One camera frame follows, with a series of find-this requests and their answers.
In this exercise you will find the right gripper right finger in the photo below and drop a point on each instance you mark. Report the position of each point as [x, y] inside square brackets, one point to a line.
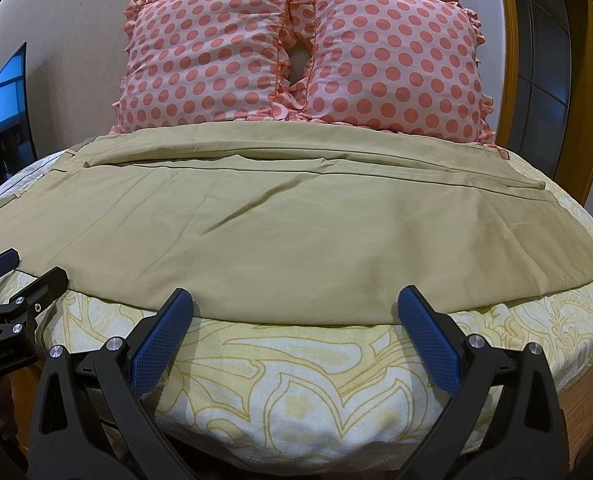
[503, 419]

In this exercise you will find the yellow floral bed sheet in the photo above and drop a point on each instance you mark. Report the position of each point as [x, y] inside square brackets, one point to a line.
[324, 397]

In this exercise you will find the wooden framed glass door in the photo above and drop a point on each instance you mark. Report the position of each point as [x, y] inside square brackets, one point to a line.
[538, 65]

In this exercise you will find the wooden bed frame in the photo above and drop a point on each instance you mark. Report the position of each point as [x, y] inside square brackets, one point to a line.
[577, 404]

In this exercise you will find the khaki beige pants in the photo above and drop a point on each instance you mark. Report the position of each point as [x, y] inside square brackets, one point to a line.
[295, 223]

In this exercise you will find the polka dot pillow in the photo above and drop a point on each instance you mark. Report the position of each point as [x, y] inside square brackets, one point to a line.
[406, 66]
[193, 61]

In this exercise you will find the left polka dot pillow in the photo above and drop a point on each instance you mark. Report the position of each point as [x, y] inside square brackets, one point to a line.
[193, 61]

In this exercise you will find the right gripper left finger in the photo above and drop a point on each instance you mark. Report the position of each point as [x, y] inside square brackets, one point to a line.
[67, 439]

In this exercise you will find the right polka dot pillow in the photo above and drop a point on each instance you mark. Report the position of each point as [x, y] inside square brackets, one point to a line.
[406, 66]

